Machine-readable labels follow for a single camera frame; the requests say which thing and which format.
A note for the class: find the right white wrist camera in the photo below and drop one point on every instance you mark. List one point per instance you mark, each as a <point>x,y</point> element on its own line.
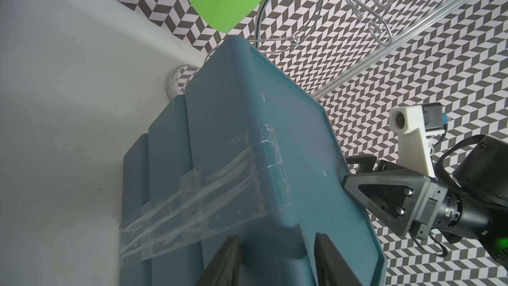
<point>414,127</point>

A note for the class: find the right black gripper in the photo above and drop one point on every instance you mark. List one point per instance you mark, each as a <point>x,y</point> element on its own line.
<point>407,202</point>

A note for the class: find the clear adhesive tape strip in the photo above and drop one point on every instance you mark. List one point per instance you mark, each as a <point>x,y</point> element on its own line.
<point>243,181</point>

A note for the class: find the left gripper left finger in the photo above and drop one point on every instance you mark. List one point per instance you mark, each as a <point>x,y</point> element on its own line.
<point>223,270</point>

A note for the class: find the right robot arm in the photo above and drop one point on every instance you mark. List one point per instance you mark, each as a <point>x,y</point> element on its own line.
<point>466,197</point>

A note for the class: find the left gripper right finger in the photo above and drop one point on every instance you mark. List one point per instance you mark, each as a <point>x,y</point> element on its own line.
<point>331,267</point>

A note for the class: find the silver wire stand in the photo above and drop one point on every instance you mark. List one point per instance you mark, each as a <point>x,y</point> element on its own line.
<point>377,26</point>

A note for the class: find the teal plastic drawer cabinet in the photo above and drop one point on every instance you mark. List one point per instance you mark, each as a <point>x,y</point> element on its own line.
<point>238,89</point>

